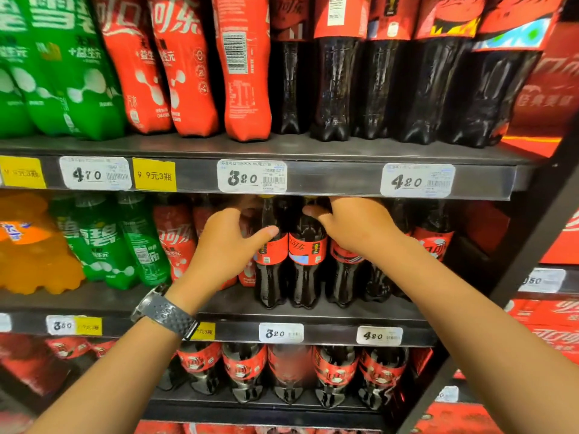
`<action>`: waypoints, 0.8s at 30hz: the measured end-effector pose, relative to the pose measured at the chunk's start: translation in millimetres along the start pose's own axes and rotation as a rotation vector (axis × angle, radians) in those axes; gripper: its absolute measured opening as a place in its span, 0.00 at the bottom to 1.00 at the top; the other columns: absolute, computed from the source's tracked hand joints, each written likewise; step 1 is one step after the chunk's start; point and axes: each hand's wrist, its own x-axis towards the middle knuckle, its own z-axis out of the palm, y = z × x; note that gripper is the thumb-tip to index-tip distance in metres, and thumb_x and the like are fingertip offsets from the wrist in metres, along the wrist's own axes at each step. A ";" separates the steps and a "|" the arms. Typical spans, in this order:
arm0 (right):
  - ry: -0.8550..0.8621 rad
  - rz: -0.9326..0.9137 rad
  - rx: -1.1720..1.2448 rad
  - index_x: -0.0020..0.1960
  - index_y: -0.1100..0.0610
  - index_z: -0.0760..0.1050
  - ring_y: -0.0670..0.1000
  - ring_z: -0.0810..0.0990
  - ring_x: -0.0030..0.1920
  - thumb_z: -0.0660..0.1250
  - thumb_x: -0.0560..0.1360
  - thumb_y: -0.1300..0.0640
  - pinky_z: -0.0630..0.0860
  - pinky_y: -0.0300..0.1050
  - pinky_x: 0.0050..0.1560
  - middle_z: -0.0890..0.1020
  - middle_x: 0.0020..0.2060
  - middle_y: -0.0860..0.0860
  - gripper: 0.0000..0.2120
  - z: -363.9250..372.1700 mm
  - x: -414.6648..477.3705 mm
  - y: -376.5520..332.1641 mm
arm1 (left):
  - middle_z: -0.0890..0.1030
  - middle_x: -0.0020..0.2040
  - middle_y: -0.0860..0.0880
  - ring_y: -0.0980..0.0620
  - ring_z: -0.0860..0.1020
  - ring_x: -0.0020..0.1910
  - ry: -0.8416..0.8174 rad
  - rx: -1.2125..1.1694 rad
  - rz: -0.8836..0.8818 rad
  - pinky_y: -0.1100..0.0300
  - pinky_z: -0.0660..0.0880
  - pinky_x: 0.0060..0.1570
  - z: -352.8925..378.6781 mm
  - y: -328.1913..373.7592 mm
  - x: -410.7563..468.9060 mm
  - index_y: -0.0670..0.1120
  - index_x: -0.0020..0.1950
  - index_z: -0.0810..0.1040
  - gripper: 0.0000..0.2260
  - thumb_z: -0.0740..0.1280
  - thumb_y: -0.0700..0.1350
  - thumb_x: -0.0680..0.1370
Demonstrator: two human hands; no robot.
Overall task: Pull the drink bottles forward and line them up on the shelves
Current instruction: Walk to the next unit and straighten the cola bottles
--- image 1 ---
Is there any person's left forearm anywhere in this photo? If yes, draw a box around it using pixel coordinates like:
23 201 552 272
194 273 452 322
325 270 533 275
27 316 182 434

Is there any row of ball-print cola bottles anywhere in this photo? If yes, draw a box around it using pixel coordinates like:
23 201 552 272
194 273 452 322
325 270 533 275
45 336 410 411

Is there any person's left hand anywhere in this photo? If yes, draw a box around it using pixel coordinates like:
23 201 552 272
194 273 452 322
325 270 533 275
165 207 280 315

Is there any grey perforated-band wristwatch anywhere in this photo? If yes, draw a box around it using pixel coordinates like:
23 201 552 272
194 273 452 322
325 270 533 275
131 284 200 342

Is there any person's right forearm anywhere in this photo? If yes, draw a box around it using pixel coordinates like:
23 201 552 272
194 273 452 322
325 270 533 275
375 234 579 434

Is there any black metal shelf rack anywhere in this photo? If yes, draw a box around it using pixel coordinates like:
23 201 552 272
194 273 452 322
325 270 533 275
0 0 579 434

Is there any row of red-white can multipacks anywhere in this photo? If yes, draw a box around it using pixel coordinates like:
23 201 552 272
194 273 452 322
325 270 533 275
135 420 385 434

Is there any stack of red cola cartons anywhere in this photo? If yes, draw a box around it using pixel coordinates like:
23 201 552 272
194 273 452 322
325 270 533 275
409 22 579 434

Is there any person's right hand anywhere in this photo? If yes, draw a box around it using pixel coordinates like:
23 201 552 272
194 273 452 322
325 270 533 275
302 197 407 263

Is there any slim orange soda bottle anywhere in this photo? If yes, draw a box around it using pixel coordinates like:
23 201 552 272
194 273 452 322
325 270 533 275
0 192 86 295

